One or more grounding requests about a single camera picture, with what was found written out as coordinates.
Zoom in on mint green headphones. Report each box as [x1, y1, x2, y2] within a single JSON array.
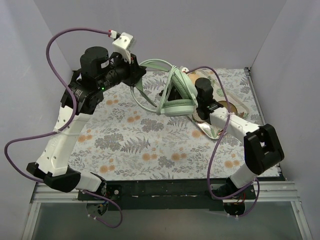
[[130, 58, 198, 117]]

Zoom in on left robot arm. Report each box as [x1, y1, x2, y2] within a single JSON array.
[[26, 46, 146, 200]]

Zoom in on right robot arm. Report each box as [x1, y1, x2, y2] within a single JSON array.
[[195, 77, 285, 200]]

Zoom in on floral serving tray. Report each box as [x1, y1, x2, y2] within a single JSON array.
[[187, 68, 250, 140]]

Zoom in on speckled saucer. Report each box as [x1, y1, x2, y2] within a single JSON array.
[[192, 111, 204, 123]]

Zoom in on cream bowl dark rim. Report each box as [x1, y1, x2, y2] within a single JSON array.
[[218, 100, 238, 115]]

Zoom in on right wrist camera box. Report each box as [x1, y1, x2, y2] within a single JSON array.
[[180, 66, 189, 73]]

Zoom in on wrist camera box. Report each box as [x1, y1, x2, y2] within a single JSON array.
[[180, 66, 189, 73], [112, 32, 136, 64]]

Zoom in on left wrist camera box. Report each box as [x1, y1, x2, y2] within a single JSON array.
[[112, 32, 136, 64]]

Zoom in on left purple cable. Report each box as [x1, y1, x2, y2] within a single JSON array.
[[4, 27, 124, 229]]

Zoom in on purple cable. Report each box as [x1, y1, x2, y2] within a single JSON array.
[[187, 65, 261, 218], [4, 27, 124, 229]]

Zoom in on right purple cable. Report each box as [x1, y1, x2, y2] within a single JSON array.
[[187, 65, 261, 218]]

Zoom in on aluminium frame rail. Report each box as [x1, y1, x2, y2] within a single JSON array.
[[30, 181, 301, 204]]

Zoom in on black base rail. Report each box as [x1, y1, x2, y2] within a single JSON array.
[[76, 177, 257, 212]]

